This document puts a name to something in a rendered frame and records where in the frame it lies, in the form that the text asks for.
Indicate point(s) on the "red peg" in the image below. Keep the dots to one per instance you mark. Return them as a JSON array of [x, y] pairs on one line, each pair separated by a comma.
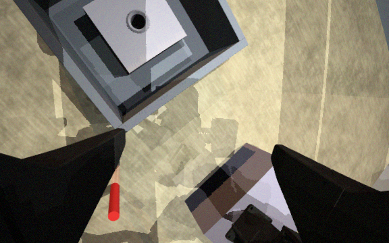
[[114, 199]]

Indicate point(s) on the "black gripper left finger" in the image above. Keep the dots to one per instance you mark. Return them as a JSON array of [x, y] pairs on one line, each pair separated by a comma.
[[50, 197]]

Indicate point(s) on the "white square plate with hole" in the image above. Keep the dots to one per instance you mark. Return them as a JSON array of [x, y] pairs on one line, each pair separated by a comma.
[[114, 21]]

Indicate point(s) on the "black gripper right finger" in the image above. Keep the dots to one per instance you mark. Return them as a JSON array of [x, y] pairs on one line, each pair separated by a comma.
[[327, 206]]

